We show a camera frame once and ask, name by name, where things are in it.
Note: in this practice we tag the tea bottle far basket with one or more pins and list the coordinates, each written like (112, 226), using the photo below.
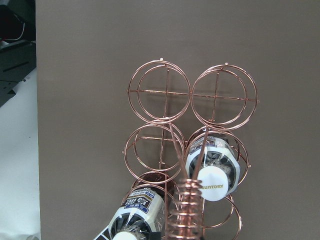
(142, 213)

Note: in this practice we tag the tea bottle centre basket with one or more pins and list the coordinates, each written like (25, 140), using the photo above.
(219, 171)

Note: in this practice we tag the black equipment case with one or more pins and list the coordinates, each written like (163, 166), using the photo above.
(17, 44)

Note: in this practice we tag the tea bottle basket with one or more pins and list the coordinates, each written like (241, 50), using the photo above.
(142, 213)
(219, 171)

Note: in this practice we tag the copper wire bottle basket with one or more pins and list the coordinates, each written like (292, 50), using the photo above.
(177, 115)

